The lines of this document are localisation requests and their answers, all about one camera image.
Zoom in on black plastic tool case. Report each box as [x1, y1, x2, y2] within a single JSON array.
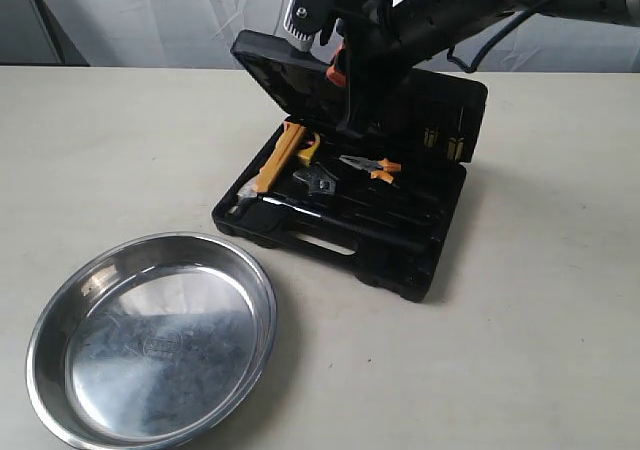
[[212, 30, 488, 302]]

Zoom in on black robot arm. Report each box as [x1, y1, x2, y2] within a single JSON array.
[[331, 0, 639, 136]]

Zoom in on yellow utility knife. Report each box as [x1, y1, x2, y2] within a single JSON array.
[[253, 121, 306, 194]]

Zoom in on round stainless steel tray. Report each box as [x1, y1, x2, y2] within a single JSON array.
[[25, 232, 278, 449]]

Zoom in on orange handled pliers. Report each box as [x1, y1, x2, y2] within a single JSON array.
[[338, 155, 402, 188]]

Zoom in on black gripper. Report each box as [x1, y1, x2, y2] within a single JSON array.
[[321, 0, 435, 135]]

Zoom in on adjustable wrench black handle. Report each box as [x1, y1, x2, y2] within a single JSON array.
[[293, 163, 358, 220]]

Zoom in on white backdrop curtain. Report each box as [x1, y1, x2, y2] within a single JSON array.
[[1, 0, 639, 73]]

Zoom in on claw hammer black handle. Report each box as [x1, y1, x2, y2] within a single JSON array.
[[236, 181, 426, 252]]

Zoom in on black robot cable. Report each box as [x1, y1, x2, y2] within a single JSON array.
[[447, 0, 640, 74]]

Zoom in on yellow tape measure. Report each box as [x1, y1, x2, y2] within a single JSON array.
[[296, 132, 321, 167]]

